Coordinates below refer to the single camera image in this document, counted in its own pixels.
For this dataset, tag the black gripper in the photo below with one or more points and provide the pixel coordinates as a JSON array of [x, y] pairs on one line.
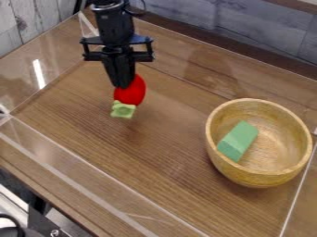
[[117, 40]]

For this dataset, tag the red plush strawberry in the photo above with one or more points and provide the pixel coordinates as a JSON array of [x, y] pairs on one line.
[[129, 98]]

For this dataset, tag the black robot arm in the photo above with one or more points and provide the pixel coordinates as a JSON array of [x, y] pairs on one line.
[[118, 47]]

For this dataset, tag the green block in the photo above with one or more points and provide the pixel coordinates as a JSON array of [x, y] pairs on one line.
[[237, 141]]

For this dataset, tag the wooden bowl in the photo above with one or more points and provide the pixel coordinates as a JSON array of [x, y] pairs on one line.
[[277, 155]]

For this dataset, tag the black table clamp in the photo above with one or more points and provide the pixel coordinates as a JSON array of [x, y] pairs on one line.
[[27, 223]]

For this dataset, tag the clear acrylic corner bracket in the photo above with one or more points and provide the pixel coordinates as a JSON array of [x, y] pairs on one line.
[[88, 30]]

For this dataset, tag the clear acrylic tray wall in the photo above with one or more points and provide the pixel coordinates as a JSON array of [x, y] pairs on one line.
[[91, 197]]

